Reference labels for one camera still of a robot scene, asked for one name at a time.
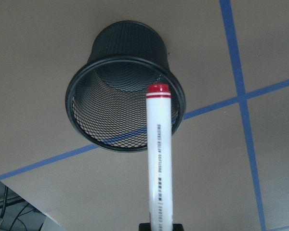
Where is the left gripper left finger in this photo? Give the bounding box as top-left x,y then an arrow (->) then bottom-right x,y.
138,223 -> 150,231

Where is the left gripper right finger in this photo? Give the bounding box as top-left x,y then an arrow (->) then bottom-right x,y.
172,223 -> 184,231

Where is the red marker pen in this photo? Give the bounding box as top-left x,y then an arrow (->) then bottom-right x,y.
146,84 -> 173,231

